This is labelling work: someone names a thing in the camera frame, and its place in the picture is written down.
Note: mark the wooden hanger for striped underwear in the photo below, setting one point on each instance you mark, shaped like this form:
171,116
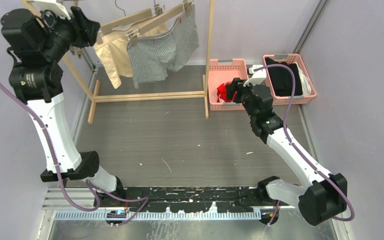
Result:
184,7

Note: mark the black folded garment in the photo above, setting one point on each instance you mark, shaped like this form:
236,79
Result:
281,79

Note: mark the empty pink plastic basket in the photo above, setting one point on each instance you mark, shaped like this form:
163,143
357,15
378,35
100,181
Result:
220,75

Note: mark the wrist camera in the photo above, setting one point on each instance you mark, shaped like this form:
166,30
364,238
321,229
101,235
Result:
55,6
257,75

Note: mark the grey striped boxer underwear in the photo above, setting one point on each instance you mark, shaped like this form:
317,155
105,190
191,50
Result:
154,56

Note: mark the pink basket with clothes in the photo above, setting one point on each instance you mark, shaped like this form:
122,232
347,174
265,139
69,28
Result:
289,58

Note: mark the white cloth in basket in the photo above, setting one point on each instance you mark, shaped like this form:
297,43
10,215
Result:
305,82

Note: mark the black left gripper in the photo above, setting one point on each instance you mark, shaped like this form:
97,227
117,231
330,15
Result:
87,29

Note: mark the wooden hanger for red underwear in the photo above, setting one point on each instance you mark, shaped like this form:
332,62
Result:
76,51

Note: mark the aluminium cable duct rail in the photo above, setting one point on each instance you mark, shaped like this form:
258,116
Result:
119,215

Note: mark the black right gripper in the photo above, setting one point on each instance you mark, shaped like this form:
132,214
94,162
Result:
236,85

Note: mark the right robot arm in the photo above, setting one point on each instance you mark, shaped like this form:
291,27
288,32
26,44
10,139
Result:
321,195

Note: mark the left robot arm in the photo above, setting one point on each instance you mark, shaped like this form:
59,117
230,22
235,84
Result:
37,44

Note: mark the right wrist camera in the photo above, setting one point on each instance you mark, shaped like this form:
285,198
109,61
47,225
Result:
257,75

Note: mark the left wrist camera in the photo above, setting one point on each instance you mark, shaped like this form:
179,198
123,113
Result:
55,6

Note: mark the red underwear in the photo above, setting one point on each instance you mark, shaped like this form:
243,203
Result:
222,93

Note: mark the beige underwear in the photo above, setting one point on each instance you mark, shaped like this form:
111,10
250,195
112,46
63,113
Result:
114,56

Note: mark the wooden clothes rack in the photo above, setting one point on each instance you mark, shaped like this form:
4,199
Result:
94,97

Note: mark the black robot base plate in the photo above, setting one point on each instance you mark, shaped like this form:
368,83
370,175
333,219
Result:
227,199

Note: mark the wooden hanger for beige underwear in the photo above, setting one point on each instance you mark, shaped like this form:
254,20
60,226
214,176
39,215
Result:
145,14

